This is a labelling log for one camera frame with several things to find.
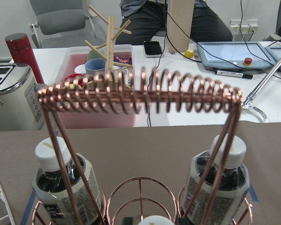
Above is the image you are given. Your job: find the silver telescopic rod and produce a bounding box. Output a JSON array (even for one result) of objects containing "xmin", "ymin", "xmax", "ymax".
[{"xmin": 242, "ymin": 57, "xmax": 281, "ymax": 110}]

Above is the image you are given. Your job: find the pink storage bin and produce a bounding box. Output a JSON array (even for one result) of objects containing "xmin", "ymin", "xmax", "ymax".
[{"xmin": 46, "ymin": 46, "xmax": 136, "ymax": 129}]

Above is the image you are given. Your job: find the black phone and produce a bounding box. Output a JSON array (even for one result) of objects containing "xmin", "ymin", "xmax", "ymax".
[{"xmin": 144, "ymin": 41, "xmax": 162, "ymax": 58}]

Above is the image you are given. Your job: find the red thermos bottle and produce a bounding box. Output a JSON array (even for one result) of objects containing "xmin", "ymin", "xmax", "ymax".
[{"xmin": 5, "ymin": 33, "xmax": 44, "ymax": 83}]

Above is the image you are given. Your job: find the copper wire bottle rack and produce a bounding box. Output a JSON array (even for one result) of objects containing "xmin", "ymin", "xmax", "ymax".
[{"xmin": 36, "ymin": 69, "xmax": 243, "ymax": 225}]

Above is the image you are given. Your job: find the tea bottle right in rack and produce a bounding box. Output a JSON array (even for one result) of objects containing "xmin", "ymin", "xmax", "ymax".
[{"xmin": 182, "ymin": 136, "xmax": 250, "ymax": 225}]

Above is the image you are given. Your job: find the grey office chair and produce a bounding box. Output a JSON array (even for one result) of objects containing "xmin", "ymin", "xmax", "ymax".
[{"xmin": 29, "ymin": 0, "xmax": 103, "ymax": 48}]

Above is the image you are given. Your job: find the teach pendant tablet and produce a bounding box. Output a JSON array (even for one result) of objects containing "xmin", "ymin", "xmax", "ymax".
[{"xmin": 197, "ymin": 42, "xmax": 275, "ymax": 71}]

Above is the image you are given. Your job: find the tea bottle white cap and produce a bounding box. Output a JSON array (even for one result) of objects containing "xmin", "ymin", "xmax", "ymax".
[{"xmin": 138, "ymin": 215, "xmax": 174, "ymax": 225}]

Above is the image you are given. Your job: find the cream toaster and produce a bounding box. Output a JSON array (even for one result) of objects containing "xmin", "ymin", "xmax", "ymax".
[{"xmin": 0, "ymin": 63, "xmax": 44, "ymax": 131}]

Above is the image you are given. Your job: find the wooden mug tree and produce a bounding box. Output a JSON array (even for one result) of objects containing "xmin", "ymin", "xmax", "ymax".
[{"xmin": 84, "ymin": 5, "xmax": 133, "ymax": 70}]

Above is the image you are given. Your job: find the tea bottle left in rack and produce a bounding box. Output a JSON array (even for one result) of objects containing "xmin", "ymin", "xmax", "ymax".
[{"xmin": 32, "ymin": 137, "xmax": 99, "ymax": 225}]

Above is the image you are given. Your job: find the black marker pen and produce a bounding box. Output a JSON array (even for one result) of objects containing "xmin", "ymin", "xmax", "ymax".
[{"xmin": 214, "ymin": 69, "xmax": 253, "ymax": 79}]

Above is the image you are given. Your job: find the seated person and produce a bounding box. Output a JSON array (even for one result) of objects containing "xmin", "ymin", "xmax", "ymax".
[{"xmin": 115, "ymin": 0, "xmax": 233, "ymax": 45}]

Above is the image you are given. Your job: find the tea bottle in rack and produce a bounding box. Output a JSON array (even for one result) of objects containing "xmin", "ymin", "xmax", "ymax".
[
  {"xmin": 182, "ymin": 136, "xmax": 250, "ymax": 225},
  {"xmin": 32, "ymin": 137, "xmax": 99, "ymax": 225}
]

